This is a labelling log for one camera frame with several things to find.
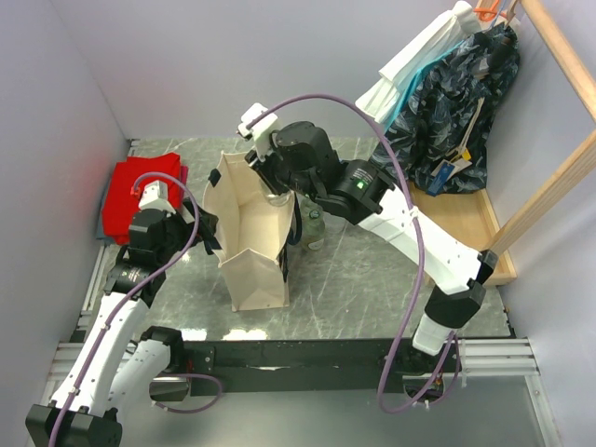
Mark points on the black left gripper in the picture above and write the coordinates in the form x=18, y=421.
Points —
x=187, y=227

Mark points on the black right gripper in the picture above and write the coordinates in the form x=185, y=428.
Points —
x=264, y=163

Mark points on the beige canvas tote bag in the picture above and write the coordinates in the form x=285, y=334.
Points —
x=253, y=235

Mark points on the green cap bottle front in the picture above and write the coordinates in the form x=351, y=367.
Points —
x=273, y=199

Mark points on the green cap glass bottle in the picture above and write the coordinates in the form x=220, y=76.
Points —
x=313, y=235

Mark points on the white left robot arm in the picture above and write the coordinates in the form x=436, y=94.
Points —
x=88, y=408

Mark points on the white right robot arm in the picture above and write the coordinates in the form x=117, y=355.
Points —
x=367, y=197

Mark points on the red folded cloth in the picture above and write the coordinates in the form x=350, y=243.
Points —
x=123, y=196

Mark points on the white pleated garment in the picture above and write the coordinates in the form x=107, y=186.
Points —
x=440, y=36

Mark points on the blue hang tag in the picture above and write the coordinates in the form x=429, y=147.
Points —
x=439, y=176

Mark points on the dark patterned shirt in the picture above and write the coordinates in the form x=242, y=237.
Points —
x=451, y=113

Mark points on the black base beam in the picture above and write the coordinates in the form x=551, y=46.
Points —
x=286, y=365

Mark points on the teal garment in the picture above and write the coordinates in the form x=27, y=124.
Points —
x=419, y=76

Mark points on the wooden tray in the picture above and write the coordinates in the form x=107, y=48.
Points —
x=470, y=218

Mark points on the orange clothes hanger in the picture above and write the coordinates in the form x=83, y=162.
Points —
x=487, y=11

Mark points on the wooden rack frame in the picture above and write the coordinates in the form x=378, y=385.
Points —
x=543, y=142

